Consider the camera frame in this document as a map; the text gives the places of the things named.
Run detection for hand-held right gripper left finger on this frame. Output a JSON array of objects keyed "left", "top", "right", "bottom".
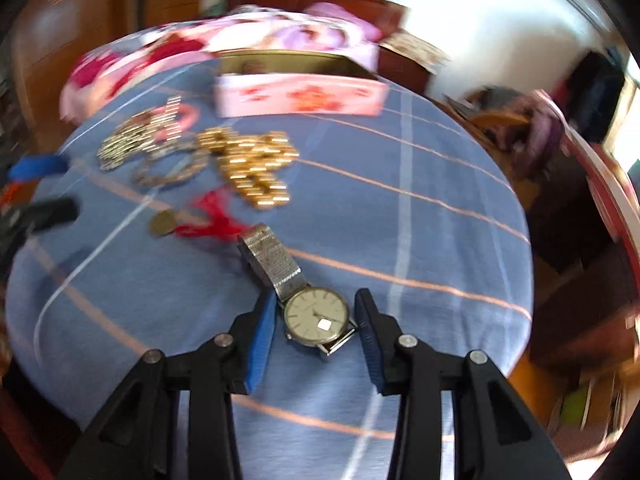
[{"left": 57, "top": 289, "right": 278, "bottom": 480}]

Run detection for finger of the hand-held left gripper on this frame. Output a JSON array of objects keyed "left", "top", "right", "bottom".
[
  {"left": 7, "top": 155, "right": 70, "bottom": 182},
  {"left": 0, "top": 199, "right": 80, "bottom": 261}
]

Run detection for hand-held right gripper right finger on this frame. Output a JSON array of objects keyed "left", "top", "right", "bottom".
[{"left": 354, "top": 287, "right": 571, "bottom": 480}]

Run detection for silver mesh band wristwatch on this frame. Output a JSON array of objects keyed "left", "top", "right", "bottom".
[{"left": 237, "top": 223, "right": 359, "bottom": 358}]

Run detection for pearl necklace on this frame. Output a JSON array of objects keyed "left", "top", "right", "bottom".
[{"left": 97, "top": 95, "right": 183, "bottom": 171}]

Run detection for brown bead bracelet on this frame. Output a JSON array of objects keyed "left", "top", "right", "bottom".
[{"left": 132, "top": 147, "right": 211, "bottom": 189}]

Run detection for red tassel coin pendant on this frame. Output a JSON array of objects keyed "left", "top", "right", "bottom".
[{"left": 148, "top": 187, "right": 251, "bottom": 239}]

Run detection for pink bangle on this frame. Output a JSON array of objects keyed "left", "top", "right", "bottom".
[{"left": 152, "top": 102, "right": 201, "bottom": 142}]

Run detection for gold bead necklace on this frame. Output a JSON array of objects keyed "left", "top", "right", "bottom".
[{"left": 197, "top": 127, "right": 301, "bottom": 211}]

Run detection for pink floral tin box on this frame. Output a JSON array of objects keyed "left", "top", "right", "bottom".
[{"left": 215, "top": 50, "right": 391, "bottom": 118}]

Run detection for blue checked cloth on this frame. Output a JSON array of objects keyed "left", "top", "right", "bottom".
[{"left": 5, "top": 55, "right": 534, "bottom": 480}]

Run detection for wooden wardrobe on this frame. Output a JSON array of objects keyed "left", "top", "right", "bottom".
[{"left": 10, "top": 0, "right": 202, "bottom": 128}]

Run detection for bed with patchwork quilt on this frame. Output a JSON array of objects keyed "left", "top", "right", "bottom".
[{"left": 60, "top": 4, "right": 381, "bottom": 122}]

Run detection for dark desk with pink edge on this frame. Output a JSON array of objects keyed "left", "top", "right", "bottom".
[{"left": 520, "top": 95, "right": 640, "bottom": 378}]

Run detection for wicker chair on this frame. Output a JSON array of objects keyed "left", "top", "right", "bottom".
[{"left": 447, "top": 87, "right": 537, "bottom": 181}]

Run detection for maroon pink garment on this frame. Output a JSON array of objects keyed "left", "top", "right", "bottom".
[{"left": 510, "top": 91, "right": 566, "bottom": 181}]

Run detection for dark wooden nightstand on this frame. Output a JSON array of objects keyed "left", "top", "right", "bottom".
[{"left": 377, "top": 42, "right": 436, "bottom": 97}]

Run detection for purple pillow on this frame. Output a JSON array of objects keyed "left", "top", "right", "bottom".
[{"left": 305, "top": 2, "right": 382, "bottom": 43}]

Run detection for hanging dark coats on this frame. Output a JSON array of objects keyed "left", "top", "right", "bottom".
[{"left": 565, "top": 50, "right": 627, "bottom": 143}]

